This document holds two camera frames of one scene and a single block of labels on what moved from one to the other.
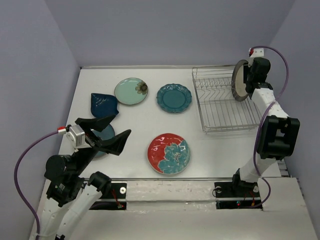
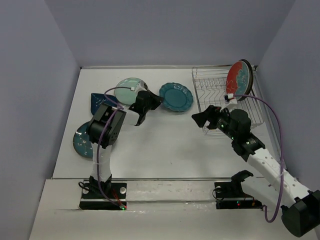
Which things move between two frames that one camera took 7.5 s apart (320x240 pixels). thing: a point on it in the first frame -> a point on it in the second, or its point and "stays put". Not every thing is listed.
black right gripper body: (248, 75) -> (219, 116)
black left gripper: (116, 144) -> (156, 100)
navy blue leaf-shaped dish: (103, 105) stays put
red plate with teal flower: (168, 153) -> (237, 79)
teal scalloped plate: (173, 98) stays put
